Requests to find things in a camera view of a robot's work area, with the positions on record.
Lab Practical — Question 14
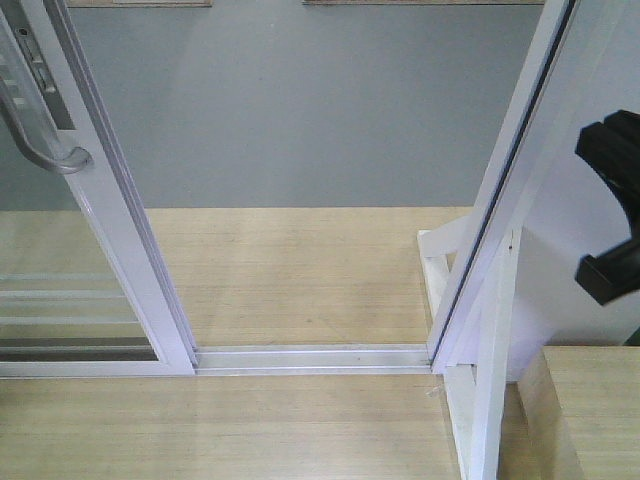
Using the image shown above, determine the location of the white wall panel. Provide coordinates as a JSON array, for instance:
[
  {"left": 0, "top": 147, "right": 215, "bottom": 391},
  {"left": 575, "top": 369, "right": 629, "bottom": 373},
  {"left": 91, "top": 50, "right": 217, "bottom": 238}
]
[{"left": 508, "top": 1, "right": 639, "bottom": 380}]

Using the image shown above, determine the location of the door lock latch plate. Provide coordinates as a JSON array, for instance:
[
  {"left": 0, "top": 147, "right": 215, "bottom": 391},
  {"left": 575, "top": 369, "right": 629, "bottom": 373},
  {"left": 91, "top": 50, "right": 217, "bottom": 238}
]
[{"left": 14, "top": 26, "right": 75, "bottom": 130}]

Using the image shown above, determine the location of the aluminium floor track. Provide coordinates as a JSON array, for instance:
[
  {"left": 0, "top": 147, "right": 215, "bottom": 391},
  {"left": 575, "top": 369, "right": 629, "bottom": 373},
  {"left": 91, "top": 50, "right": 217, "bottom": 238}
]
[{"left": 196, "top": 344, "right": 431, "bottom": 377}]

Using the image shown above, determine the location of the white framed sliding glass door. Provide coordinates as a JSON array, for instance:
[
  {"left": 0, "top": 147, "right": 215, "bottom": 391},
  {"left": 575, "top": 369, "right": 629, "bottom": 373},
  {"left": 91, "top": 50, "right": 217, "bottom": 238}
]
[{"left": 1, "top": 1, "right": 197, "bottom": 378}]

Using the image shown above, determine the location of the white door frame jamb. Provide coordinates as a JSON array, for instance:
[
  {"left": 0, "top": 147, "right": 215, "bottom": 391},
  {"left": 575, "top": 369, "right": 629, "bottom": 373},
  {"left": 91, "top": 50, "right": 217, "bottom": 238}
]
[{"left": 423, "top": 1, "right": 591, "bottom": 373}]

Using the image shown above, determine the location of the green cushion bag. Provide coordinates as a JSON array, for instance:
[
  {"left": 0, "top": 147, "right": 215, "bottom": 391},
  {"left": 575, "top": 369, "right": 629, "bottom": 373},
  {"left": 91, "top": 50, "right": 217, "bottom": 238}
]
[{"left": 623, "top": 320, "right": 640, "bottom": 347}]

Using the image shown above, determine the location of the grey metal door handle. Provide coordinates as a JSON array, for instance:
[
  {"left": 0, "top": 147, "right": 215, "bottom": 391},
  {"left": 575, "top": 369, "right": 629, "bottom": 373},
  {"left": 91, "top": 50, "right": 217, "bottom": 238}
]
[{"left": 1, "top": 77, "right": 92, "bottom": 175}]

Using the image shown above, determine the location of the white support bracket post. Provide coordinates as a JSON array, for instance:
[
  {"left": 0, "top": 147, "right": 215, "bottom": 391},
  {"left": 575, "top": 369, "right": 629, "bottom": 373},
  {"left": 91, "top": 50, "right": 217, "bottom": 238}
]
[{"left": 427, "top": 230, "right": 521, "bottom": 479}]

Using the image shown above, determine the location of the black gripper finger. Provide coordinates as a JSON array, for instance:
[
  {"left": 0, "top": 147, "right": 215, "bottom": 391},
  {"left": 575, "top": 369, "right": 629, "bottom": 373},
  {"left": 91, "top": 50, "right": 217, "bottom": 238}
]
[
  {"left": 574, "top": 109, "right": 640, "bottom": 221},
  {"left": 575, "top": 238, "right": 639, "bottom": 305}
]

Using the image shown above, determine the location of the light wooden box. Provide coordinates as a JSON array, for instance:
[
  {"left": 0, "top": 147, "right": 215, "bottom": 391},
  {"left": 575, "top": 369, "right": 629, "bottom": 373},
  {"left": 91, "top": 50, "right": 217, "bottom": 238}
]
[{"left": 518, "top": 346, "right": 639, "bottom": 479}]

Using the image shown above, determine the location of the light wooden floor platform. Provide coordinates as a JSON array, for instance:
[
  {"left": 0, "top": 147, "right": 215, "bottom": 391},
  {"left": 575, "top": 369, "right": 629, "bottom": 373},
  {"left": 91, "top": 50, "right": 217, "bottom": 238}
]
[{"left": 0, "top": 207, "right": 521, "bottom": 480}]

